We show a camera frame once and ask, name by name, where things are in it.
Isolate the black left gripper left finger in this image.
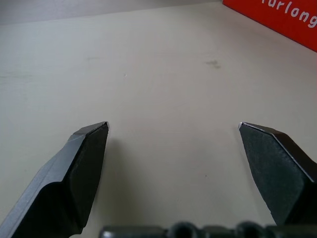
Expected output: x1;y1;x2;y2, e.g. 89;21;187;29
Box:
0;121;110;238

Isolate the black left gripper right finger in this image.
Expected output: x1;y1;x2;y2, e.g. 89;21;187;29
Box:
238;121;317;227

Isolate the red box with white lettering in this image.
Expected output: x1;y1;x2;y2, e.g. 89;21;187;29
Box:
222;0;317;53

